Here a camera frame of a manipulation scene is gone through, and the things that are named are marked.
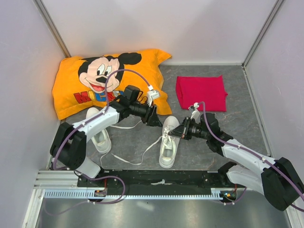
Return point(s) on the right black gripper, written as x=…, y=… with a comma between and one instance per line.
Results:
x=182, y=131

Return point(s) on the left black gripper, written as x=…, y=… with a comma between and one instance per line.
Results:
x=153, y=120

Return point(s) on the white sneaker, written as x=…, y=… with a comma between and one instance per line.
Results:
x=168, y=147
x=102, y=140

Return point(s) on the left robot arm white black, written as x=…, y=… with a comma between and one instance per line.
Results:
x=69, y=145

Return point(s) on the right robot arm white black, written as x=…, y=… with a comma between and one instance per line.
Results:
x=276, y=179

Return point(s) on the red folded cloth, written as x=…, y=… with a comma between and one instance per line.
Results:
x=209, y=90

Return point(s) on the orange Mickey Mouse pillow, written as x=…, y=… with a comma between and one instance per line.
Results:
x=93, y=81

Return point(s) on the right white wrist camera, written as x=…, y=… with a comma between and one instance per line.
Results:
x=195, y=114

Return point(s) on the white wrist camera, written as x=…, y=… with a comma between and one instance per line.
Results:
x=151, y=96
x=195, y=114

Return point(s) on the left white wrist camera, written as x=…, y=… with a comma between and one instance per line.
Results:
x=151, y=96

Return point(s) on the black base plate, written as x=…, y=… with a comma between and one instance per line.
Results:
x=159, y=182

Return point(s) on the slotted aluminium cable duct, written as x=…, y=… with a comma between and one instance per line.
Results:
x=94, y=195

